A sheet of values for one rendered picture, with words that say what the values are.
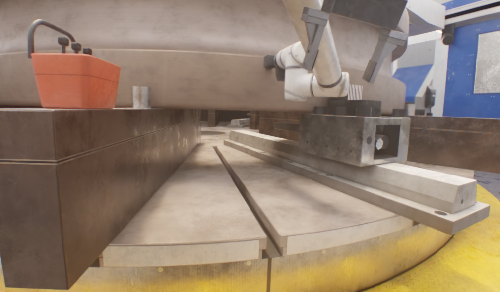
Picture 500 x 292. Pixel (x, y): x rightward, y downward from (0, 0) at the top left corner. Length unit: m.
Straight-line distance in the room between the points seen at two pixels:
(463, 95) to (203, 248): 5.17
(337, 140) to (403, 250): 0.55
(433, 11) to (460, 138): 3.35
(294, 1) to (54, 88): 0.58
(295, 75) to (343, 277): 0.77
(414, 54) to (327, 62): 6.49
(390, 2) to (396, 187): 0.81
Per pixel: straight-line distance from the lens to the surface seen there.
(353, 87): 1.38
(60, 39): 0.74
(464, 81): 5.53
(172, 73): 1.23
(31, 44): 0.74
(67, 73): 0.69
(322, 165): 1.43
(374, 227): 1.04
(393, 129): 1.37
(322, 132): 1.30
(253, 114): 4.54
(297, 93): 0.95
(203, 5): 1.45
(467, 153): 2.32
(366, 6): 0.49
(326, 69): 0.80
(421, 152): 2.32
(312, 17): 0.46
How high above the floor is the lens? 0.70
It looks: 6 degrees down
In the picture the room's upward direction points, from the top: 2 degrees clockwise
